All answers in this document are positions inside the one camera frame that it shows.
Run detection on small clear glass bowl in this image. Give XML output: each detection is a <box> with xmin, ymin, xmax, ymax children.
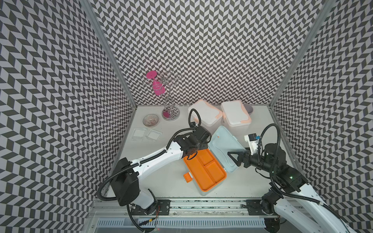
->
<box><xmin>142</xmin><ymin>114</ymin><xmax>159</xmax><ymax>128</ymax></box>

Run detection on orange tray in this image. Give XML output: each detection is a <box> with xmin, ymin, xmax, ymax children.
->
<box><xmin>183</xmin><ymin>149</ymin><xmax>227</xmax><ymax>196</ymax></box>

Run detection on small grey round bowl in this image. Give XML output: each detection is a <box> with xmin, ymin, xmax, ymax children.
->
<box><xmin>243</xmin><ymin>103</ymin><xmax>254</xmax><ymax>115</ymax></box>

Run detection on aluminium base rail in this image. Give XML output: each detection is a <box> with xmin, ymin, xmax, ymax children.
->
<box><xmin>87</xmin><ymin>197</ymin><xmax>279</xmax><ymax>218</ymax></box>

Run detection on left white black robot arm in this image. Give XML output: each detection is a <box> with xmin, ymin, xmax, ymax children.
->
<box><xmin>97</xmin><ymin>108</ymin><xmax>212</xmax><ymax>215</ymax></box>

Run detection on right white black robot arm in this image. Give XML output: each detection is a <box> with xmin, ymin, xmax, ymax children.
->
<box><xmin>227</xmin><ymin>123</ymin><xmax>354</xmax><ymax>233</ymax></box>

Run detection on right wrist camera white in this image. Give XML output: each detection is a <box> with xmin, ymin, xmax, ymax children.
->
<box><xmin>244</xmin><ymin>133</ymin><xmax>260</xmax><ymax>154</ymax></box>

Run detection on middle white first aid box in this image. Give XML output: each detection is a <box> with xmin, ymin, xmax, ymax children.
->
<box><xmin>188</xmin><ymin>99</ymin><xmax>223</xmax><ymax>131</ymax></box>

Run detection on right white first aid box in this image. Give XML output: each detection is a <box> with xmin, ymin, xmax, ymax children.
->
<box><xmin>220</xmin><ymin>100</ymin><xmax>252</xmax><ymax>128</ymax></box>

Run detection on blue first aid kit box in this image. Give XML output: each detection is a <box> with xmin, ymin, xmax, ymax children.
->
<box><xmin>199</xmin><ymin>125</ymin><xmax>248</xmax><ymax>196</ymax></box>

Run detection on white first aid box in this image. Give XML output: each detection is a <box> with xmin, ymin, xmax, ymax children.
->
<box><xmin>220</xmin><ymin>100</ymin><xmax>252</xmax><ymax>128</ymax></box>
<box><xmin>188</xmin><ymin>99</ymin><xmax>223</xmax><ymax>131</ymax></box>

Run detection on silver wire stand pink ornaments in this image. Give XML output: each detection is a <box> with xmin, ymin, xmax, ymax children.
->
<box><xmin>146</xmin><ymin>70</ymin><xmax>180</xmax><ymax>121</ymax></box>

